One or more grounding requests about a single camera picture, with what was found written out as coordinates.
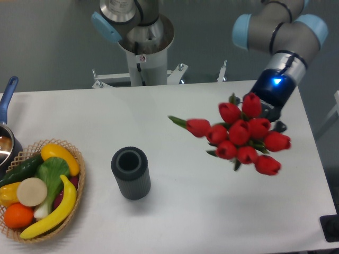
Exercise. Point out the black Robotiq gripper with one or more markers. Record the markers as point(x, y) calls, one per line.
point(273, 88)

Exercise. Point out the yellow banana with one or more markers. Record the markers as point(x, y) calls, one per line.
point(57, 216)

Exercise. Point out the red tulip bouquet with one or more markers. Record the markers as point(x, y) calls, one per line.
point(243, 137)

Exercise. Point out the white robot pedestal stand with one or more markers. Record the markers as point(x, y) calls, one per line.
point(144, 70)

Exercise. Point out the woven wicker basket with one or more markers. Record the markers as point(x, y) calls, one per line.
point(27, 153)

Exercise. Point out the white frame at right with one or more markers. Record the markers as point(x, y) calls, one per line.
point(329, 120)

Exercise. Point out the black device at edge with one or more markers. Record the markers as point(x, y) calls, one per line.
point(329, 225)

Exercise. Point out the dark grey ribbed vase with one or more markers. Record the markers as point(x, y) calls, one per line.
point(129, 166)

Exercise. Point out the green cucumber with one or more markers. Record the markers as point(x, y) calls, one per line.
point(24, 170)

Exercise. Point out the blue handled saucepan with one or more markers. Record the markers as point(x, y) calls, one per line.
point(10, 146)

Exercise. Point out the green bok choy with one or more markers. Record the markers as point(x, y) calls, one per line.
point(49, 172)

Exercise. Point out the yellow bell pepper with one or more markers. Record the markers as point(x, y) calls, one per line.
point(8, 194)

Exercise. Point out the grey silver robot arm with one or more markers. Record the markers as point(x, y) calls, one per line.
point(281, 29)

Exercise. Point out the dark red vegetable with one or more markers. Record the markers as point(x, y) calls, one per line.
point(74, 180)

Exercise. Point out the yellow squash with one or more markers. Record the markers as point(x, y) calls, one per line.
point(55, 150)

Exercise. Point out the beige round slice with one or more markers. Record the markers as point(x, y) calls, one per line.
point(31, 192)

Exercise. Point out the orange fruit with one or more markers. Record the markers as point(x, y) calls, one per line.
point(18, 216)

